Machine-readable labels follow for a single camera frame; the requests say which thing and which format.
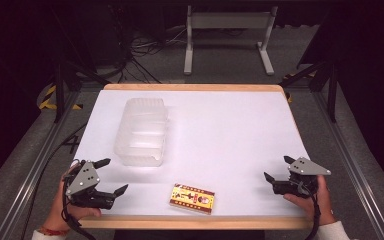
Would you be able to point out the black metal stand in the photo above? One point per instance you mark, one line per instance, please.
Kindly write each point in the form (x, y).
(331, 90)
(59, 90)

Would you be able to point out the aluminium rail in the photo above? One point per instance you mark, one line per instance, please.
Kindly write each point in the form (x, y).
(353, 166)
(36, 166)

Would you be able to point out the person's right hand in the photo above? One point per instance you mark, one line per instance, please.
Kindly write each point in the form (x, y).
(323, 203)

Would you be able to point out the white metal stand frame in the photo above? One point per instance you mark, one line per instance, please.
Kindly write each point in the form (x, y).
(230, 20)

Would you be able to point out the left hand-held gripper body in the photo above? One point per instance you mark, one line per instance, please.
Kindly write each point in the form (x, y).
(81, 181)

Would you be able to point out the clear plastic container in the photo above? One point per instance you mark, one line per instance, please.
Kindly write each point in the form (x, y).
(142, 133)

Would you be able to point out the yellow and red box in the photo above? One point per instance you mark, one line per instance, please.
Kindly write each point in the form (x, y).
(192, 198)

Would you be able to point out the person's left hand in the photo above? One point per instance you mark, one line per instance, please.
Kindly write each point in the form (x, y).
(58, 210)

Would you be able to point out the yellow and black hazard tape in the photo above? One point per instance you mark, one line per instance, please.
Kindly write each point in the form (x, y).
(289, 96)
(48, 100)

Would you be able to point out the person's dark clothing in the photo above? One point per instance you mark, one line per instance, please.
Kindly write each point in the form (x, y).
(190, 235)

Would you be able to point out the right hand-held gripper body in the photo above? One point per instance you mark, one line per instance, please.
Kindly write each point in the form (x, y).
(301, 176)

